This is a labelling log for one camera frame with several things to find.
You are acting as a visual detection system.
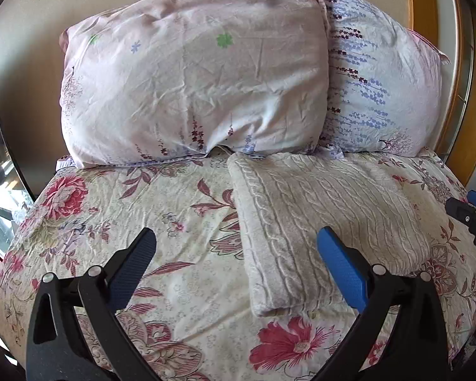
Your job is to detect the cream cable-knit sweater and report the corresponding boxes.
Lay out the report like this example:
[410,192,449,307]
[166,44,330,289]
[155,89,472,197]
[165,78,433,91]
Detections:
[226,153,429,318]

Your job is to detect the grey door strip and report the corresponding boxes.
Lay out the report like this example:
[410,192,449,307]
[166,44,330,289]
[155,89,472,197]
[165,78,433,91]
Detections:
[432,0,474,159]

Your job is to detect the lavender sprig print pillow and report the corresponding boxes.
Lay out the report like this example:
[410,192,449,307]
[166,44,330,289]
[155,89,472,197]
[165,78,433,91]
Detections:
[311,0,451,157]

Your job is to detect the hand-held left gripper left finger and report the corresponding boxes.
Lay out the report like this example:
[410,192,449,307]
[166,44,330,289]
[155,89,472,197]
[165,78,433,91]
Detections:
[26,227,157,381]

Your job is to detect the pale pink clover pillow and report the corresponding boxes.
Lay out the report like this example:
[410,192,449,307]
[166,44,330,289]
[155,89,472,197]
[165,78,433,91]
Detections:
[59,0,330,167]

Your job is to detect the floral bed blanket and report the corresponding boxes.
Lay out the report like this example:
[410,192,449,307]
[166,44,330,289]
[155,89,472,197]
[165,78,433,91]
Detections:
[0,151,476,381]

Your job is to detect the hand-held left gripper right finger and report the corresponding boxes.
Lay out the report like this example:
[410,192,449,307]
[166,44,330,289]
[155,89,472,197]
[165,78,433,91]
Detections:
[313,226,449,381]

